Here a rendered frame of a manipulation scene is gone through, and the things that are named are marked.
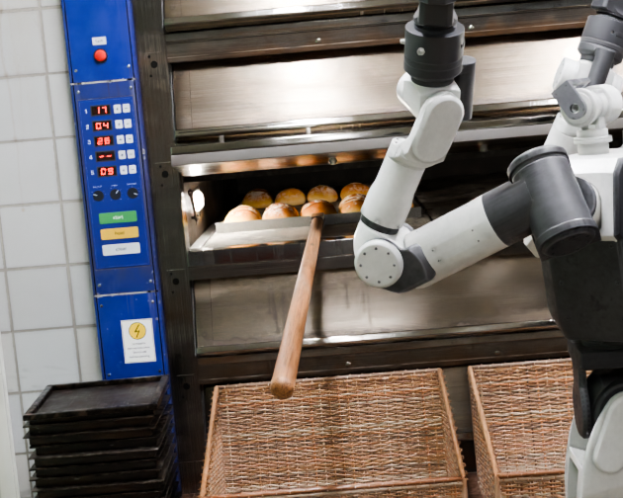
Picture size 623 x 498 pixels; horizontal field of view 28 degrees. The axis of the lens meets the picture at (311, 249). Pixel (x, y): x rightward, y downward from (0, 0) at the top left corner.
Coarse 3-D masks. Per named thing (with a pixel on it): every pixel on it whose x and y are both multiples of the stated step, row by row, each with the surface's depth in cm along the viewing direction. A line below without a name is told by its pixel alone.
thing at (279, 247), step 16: (288, 240) 301; (304, 240) 298; (320, 240) 296; (336, 240) 295; (352, 240) 295; (192, 256) 296; (208, 256) 296; (224, 256) 296; (240, 256) 296; (256, 256) 296; (272, 256) 296; (288, 256) 296; (320, 256) 296
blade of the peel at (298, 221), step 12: (300, 216) 328; (324, 216) 328; (336, 216) 328; (348, 216) 328; (408, 216) 327; (420, 216) 327; (216, 228) 329; (228, 228) 329; (240, 228) 329; (252, 228) 329; (264, 228) 329; (276, 228) 329
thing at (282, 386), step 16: (320, 224) 308; (304, 256) 253; (304, 272) 230; (304, 288) 214; (304, 304) 199; (288, 320) 187; (304, 320) 189; (288, 336) 174; (288, 352) 164; (288, 368) 155; (272, 384) 150; (288, 384) 150
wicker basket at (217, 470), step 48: (240, 384) 296; (336, 384) 296; (384, 384) 295; (432, 384) 295; (240, 432) 295; (288, 432) 295; (336, 432) 294; (384, 432) 294; (432, 432) 293; (240, 480) 294; (288, 480) 293; (336, 480) 293; (384, 480) 292; (432, 480) 251
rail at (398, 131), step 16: (384, 128) 278; (400, 128) 277; (464, 128) 277; (480, 128) 277; (208, 144) 279; (224, 144) 278; (240, 144) 278; (256, 144) 278; (272, 144) 278; (288, 144) 278
